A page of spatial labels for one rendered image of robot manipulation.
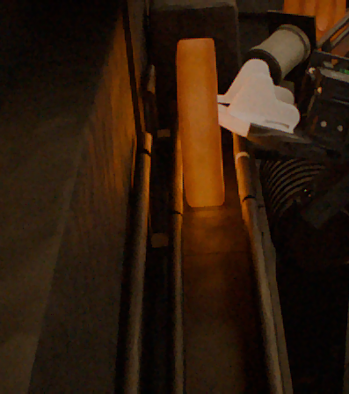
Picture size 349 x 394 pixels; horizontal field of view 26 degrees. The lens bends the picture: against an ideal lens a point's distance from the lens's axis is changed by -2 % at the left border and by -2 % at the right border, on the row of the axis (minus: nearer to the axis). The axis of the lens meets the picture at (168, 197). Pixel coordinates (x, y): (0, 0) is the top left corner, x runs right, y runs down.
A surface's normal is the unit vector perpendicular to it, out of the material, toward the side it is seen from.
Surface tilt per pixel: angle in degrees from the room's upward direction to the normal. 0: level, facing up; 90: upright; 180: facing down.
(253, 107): 89
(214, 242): 0
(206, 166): 93
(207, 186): 110
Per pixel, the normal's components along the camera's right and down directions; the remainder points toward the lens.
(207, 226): -0.09, -0.86
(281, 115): -0.06, 0.49
